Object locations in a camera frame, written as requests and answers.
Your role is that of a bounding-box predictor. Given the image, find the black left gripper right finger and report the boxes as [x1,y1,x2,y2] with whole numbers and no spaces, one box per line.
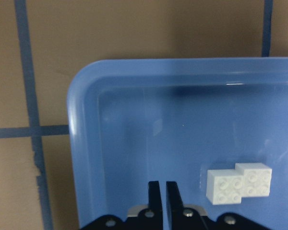
[166,182,208,230]

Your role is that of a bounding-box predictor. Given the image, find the white building block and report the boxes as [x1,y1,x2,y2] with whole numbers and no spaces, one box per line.
[206,169,244,205]
[235,163,272,197]

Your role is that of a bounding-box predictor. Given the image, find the blue plastic tray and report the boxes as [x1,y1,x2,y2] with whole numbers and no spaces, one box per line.
[67,57,288,230]

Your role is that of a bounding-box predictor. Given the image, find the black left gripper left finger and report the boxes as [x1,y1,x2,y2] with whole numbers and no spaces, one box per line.
[127,181,163,230]

